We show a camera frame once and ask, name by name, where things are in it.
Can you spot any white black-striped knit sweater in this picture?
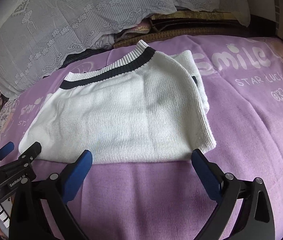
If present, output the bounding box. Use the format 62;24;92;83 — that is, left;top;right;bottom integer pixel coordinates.
18;41;216;164

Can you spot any dark clothes pile under lace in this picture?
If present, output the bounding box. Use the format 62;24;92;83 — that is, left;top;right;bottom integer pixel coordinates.
59;49;106;69

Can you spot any white lace cover cloth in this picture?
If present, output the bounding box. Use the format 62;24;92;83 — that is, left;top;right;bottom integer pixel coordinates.
0;0;250;98

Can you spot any purple smile print blanket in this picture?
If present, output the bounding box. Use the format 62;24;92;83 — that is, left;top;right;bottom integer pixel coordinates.
0;34;283;240

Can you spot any woven bamboo mat edge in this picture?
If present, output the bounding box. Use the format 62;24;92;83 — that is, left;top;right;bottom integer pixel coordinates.
113;10;239;48

